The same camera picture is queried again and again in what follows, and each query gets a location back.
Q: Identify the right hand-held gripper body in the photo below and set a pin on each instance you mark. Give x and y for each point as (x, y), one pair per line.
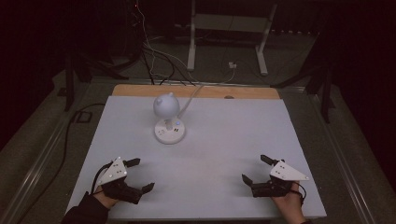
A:
(285, 172)

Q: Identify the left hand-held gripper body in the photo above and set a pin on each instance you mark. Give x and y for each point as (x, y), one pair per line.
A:
(115, 174)

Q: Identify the person's left hand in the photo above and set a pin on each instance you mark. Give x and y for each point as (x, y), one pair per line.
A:
(107, 201)

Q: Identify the person's right hand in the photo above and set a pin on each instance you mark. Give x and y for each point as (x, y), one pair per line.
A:
(291, 207)

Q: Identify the white table cover sheet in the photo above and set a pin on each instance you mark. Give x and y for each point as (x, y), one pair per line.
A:
(218, 161)

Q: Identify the white round-head desk lamp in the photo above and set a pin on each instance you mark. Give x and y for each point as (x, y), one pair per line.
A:
(166, 107)

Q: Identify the black tripod stand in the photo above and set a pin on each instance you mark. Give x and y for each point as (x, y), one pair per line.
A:
(325, 93)

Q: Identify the white plug adapter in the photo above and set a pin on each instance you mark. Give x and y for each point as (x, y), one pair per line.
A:
(232, 65)

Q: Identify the white metal stand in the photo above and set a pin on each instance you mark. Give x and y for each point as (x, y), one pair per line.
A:
(230, 23)

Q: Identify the aluminium floor rail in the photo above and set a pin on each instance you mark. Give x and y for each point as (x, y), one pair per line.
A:
(345, 161)
(34, 168)

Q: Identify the black square floor frame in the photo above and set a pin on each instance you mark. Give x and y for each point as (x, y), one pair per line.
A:
(84, 117)

